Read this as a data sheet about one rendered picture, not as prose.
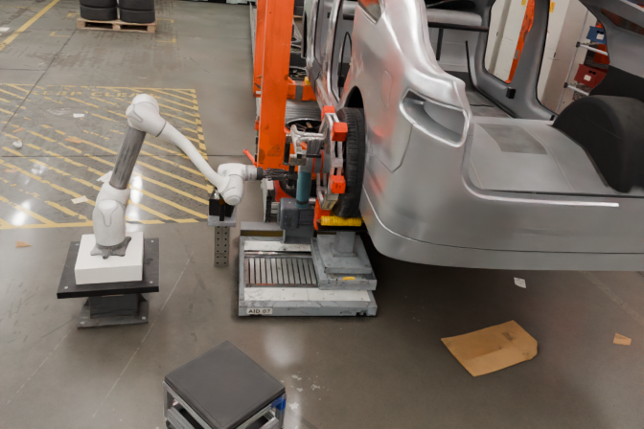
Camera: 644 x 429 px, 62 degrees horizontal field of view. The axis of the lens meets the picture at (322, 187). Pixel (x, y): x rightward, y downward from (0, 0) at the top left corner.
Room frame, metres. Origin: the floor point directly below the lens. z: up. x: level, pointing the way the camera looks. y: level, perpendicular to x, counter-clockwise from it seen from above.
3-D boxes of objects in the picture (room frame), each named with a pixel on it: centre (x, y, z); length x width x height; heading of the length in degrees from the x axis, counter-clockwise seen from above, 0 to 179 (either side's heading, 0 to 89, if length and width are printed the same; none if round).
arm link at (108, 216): (2.50, 1.12, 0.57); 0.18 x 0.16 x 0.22; 19
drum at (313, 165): (2.99, 0.05, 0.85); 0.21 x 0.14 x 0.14; 100
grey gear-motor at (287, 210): (3.30, 0.07, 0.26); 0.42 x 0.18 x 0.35; 100
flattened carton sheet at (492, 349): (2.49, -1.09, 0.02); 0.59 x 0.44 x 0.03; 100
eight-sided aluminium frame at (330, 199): (3.00, -0.02, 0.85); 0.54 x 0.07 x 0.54; 10
